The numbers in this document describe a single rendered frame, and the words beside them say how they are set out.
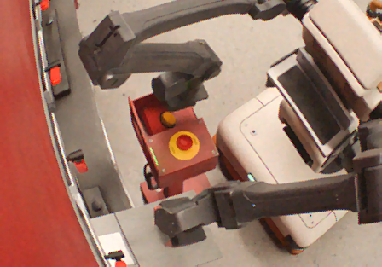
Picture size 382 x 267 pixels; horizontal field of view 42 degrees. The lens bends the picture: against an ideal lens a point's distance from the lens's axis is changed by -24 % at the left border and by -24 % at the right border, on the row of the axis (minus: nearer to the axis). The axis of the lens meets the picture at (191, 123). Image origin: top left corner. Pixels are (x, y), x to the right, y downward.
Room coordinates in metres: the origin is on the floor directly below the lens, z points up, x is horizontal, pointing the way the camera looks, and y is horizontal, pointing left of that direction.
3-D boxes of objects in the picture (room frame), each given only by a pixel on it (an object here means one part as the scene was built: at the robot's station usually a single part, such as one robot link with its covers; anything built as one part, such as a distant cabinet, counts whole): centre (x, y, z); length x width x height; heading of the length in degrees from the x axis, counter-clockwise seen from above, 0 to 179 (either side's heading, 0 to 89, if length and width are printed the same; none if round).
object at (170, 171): (0.54, 0.04, 0.75); 0.20 x 0.16 x 0.18; 27
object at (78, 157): (0.30, 0.21, 1.20); 0.04 x 0.02 x 0.10; 115
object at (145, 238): (0.20, 0.06, 1.00); 0.26 x 0.18 x 0.01; 115
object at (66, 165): (0.30, 0.27, 1.26); 0.15 x 0.09 x 0.17; 25
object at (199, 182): (0.56, 0.02, 0.06); 0.25 x 0.20 x 0.12; 117
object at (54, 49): (0.71, 0.40, 0.89); 0.30 x 0.05 x 0.03; 25
